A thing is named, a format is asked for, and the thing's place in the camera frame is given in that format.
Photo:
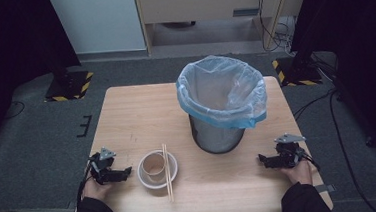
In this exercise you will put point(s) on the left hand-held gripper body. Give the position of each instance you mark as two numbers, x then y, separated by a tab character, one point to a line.
101	167

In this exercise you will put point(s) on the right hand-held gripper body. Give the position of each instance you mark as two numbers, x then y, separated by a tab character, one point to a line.
289	152

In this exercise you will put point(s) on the brown paper cup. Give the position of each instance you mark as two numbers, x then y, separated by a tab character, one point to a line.
153	167

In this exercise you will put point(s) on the wooden chopstick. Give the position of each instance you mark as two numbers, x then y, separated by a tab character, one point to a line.
170	187
165	161

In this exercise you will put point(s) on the metal mesh trash can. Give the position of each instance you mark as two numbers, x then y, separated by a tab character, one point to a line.
216	139

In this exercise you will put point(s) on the blue and clear trash bag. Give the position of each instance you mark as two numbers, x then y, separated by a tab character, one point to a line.
221	83

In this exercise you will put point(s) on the person's left hand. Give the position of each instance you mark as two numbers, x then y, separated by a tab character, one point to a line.
95	191

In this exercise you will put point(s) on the person's right hand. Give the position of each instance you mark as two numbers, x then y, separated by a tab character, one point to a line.
301	175

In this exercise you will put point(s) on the black striped stand base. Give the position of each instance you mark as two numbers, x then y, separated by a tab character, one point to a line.
74	85
295	73

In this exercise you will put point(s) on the white panel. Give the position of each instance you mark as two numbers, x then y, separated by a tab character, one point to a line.
98	20

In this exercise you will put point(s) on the dark flat object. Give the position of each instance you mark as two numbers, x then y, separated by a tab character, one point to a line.
179	24

